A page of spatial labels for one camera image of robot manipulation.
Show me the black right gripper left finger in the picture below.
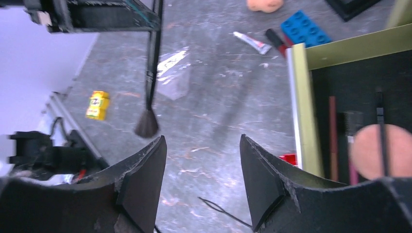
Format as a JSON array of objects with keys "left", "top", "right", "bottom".
[{"left": 0, "top": 136, "right": 167, "bottom": 233}]

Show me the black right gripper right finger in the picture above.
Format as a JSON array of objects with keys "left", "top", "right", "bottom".
[{"left": 240, "top": 135, "right": 412, "bottom": 233}]

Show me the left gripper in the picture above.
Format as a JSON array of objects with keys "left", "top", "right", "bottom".
[{"left": 0, "top": 0, "right": 161, "bottom": 33}]

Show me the large black powder brush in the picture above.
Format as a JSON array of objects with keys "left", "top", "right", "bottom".
[{"left": 134, "top": 0, "right": 164, "bottom": 139}]

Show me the black wire loop tool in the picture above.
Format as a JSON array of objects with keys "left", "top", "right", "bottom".
[{"left": 197, "top": 197, "right": 252, "bottom": 229}]

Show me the thin pink lip pencil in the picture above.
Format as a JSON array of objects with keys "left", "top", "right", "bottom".
[{"left": 329, "top": 96, "right": 339, "bottom": 182}]

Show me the round peach powder puff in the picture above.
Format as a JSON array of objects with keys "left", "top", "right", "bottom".
[{"left": 349, "top": 124, "right": 412, "bottom": 180}]

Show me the pink spoolie brush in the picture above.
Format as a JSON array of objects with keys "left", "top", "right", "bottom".
[{"left": 343, "top": 111, "right": 363, "bottom": 185}]

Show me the small silver white tube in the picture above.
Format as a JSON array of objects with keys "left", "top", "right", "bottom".
[{"left": 233, "top": 32, "right": 272, "bottom": 55}]

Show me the green drawer cabinet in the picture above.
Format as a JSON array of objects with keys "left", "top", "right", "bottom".
[{"left": 287, "top": 0, "right": 412, "bottom": 183}]

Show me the red toy magnet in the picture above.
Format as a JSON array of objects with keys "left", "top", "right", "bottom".
[{"left": 279, "top": 153, "right": 298, "bottom": 166}]

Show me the yellow number toy block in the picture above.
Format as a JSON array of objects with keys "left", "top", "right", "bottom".
[{"left": 86, "top": 91, "right": 110, "bottom": 120}]

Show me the clear plastic wrapper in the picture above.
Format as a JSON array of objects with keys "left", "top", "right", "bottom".
[{"left": 156, "top": 47, "right": 191, "bottom": 100}]

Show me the dark red lip gloss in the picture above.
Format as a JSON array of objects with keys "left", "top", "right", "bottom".
[{"left": 265, "top": 28, "right": 288, "bottom": 57}]

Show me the blue red toy brick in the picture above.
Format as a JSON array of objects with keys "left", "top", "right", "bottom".
[{"left": 280, "top": 10, "right": 332, "bottom": 48}]

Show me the black white chessboard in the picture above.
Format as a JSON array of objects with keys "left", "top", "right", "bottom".
[{"left": 326, "top": 0, "right": 380, "bottom": 22}]

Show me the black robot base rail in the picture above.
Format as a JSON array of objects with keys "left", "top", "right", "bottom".
[{"left": 8, "top": 116, "right": 109, "bottom": 185}]

